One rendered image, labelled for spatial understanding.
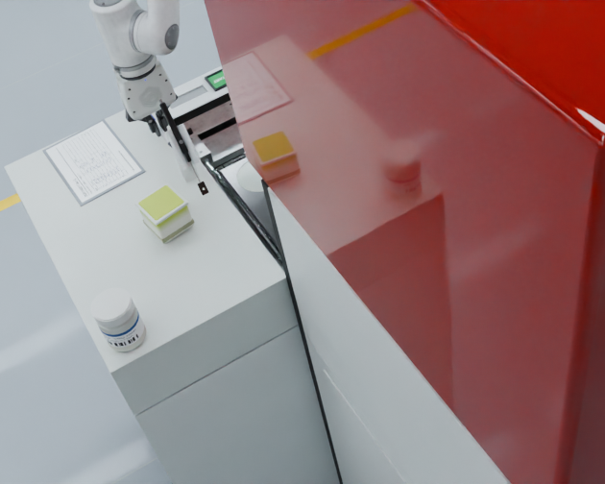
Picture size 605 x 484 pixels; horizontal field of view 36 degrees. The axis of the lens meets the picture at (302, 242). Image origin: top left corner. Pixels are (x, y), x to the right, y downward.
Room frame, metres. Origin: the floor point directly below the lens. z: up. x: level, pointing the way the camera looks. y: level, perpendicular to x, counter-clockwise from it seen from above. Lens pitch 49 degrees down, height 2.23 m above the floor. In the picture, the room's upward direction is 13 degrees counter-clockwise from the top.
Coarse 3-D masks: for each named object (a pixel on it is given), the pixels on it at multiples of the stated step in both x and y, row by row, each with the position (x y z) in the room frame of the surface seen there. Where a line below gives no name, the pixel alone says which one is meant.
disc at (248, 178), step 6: (240, 168) 1.41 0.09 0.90; (246, 168) 1.41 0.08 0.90; (252, 168) 1.40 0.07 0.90; (240, 174) 1.39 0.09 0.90; (246, 174) 1.39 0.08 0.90; (252, 174) 1.38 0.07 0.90; (240, 180) 1.38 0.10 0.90; (246, 180) 1.37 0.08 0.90; (252, 180) 1.37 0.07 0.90; (258, 180) 1.36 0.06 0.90; (246, 186) 1.35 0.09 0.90; (252, 186) 1.35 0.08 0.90; (258, 186) 1.34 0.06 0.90
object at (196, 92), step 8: (208, 72) 1.67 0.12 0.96; (192, 80) 1.66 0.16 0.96; (200, 80) 1.65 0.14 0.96; (176, 88) 1.64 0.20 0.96; (184, 88) 1.63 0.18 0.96; (192, 88) 1.63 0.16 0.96; (200, 88) 1.63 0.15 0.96; (208, 88) 1.62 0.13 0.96; (224, 88) 1.60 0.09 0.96; (184, 96) 1.61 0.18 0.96; (192, 96) 1.61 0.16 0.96; (200, 96) 1.60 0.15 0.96; (208, 96) 1.59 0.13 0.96; (216, 96) 1.58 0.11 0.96; (176, 104) 1.59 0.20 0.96; (184, 104) 1.58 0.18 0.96; (192, 104) 1.58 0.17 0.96; (200, 104) 1.57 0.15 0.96; (176, 112) 1.56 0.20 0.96; (184, 112) 1.55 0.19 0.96
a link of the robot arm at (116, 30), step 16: (96, 0) 1.48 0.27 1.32; (112, 0) 1.47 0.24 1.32; (128, 0) 1.46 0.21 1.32; (96, 16) 1.46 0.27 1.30; (112, 16) 1.44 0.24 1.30; (128, 16) 1.45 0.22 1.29; (112, 32) 1.44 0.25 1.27; (128, 32) 1.43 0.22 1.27; (112, 48) 1.45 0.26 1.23; (128, 48) 1.43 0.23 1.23; (128, 64) 1.44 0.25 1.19
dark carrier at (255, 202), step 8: (240, 160) 1.43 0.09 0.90; (224, 168) 1.42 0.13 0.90; (232, 168) 1.41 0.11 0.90; (224, 176) 1.40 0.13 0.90; (232, 176) 1.39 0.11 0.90; (232, 184) 1.37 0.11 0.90; (240, 192) 1.34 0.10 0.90; (248, 192) 1.33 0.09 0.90; (256, 192) 1.33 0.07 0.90; (248, 200) 1.31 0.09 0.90; (256, 200) 1.31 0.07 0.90; (264, 200) 1.30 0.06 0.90; (256, 208) 1.28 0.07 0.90; (264, 208) 1.28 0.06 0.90; (256, 216) 1.26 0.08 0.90; (264, 216) 1.26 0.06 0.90; (264, 224) 1.24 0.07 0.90; (272, 232) 1.21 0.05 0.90
